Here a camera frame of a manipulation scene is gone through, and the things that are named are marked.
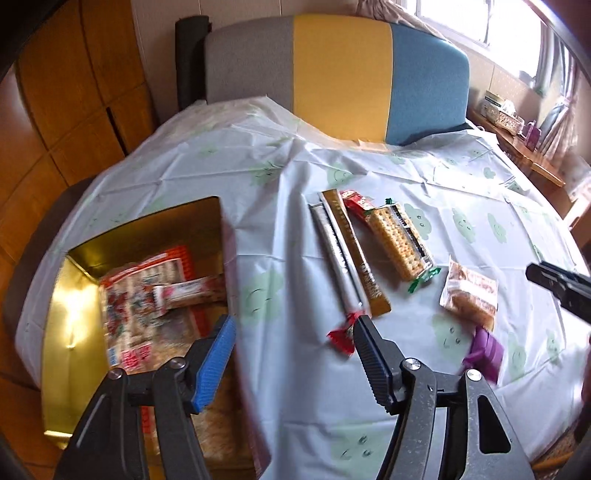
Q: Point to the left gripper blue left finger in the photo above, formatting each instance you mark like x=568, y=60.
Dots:
x=208, y=358

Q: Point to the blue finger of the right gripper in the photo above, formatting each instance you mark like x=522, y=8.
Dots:
x=571, y=289

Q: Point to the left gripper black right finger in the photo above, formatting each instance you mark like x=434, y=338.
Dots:
x=381, y=359

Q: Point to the small red candy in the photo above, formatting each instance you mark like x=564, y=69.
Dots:
x=342, y=337

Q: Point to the gold stick packet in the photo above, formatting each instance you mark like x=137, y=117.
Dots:
x=376, y=301

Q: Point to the silver white stick packet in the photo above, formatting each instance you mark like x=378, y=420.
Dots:
x=345, y=274

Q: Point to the pink floral snack packet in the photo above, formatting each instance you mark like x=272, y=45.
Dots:
x=188, y=293

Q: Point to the large red snack bag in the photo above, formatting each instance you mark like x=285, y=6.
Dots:
x=136, y=339

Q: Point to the purple snack packet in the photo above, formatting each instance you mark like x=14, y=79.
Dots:
x=485, y=355

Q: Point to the brown rice cake packet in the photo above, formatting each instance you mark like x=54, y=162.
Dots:
x=470, y=295

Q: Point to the soda cracker packet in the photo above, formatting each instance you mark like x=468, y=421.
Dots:
x=397, y=235

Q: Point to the gold tin box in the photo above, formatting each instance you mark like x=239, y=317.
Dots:
x=119, y=425

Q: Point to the white cloud-print tablecloth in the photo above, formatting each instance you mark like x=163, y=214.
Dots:
x=312, y=291

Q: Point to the wooden side shelf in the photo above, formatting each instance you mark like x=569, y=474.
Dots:
x=528, y=161

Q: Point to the purple small box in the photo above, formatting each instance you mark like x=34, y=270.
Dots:
x=533, y=135

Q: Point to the tissue box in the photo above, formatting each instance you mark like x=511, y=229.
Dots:
x=501, y=113

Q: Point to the grey yellow blue sofa back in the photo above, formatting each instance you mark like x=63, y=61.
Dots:
x=353, y=78

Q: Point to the wooden panel cabinet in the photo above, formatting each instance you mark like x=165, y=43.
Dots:
x=74, y=101

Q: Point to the black rolled mat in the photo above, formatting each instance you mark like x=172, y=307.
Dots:
x=189, y=47

